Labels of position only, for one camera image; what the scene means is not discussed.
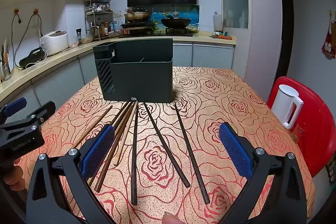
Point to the person's left hand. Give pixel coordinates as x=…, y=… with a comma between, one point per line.
x=13, y=179

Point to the jar of kitchen utensils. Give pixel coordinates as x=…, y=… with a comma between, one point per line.
x=5, y=69

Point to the orange wall hook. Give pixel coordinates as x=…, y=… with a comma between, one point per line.
x=16, y=11
x=36, y=11

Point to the white rice cooker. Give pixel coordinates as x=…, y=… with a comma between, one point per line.
x=54, y=41

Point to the blue backsplash poster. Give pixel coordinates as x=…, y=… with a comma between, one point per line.
x=189, y=11

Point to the black handheld appliance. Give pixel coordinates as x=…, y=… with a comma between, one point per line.
x=31, y=57

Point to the red hanging bag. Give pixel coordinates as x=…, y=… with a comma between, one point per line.
x=328, y=47

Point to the brown wooden chopstick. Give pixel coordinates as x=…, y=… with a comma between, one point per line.
x=120, y=111
x=92, y=126
x=105, y=171

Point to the white kettle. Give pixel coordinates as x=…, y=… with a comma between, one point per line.
x=284, y=100

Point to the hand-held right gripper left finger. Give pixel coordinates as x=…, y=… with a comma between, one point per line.
x=98, y=151

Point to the white plastic bottle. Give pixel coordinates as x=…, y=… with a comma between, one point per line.
x=217, y=22

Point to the rose patterned tablecloth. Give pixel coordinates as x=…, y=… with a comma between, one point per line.
x=157, y=174

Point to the metal spice rack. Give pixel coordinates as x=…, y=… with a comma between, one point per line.
x=97, y=12

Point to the dark green utensil holder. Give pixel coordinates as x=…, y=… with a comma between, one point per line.
x=141, y=79

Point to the person's right hand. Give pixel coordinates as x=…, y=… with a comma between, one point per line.
x=171, y=219

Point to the dark wooden chopstick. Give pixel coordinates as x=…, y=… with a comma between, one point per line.
x=193, y=158
x=134, y=161
x=168, y=148

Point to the red plastic stool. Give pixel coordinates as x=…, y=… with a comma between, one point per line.
x=315, y=121

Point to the gas stove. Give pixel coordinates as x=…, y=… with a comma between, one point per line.
x=136, y=26

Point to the beige kitchen counter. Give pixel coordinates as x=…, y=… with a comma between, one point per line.
x=60, y=56

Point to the pepper grinder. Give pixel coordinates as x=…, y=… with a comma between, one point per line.
x=78, y=36

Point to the black wok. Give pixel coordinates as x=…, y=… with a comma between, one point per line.
x=175, y=22

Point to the grey base cabinets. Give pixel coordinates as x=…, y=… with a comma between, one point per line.
x=204, y=56

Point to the dark door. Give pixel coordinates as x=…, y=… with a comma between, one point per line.
x=284, y=29

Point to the red label sauce bottle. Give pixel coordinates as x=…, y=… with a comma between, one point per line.
x=105, y=29

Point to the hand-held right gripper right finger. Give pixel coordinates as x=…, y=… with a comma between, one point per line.
x=235, y=150

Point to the light wooden chopstick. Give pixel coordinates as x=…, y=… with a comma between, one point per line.
x=122, y=120
x=123, y=142

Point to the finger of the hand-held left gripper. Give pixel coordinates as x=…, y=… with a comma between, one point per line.
x=44, y=111
x=15, y=106

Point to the orange and green sponge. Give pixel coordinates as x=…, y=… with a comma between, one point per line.
x=223, y=35

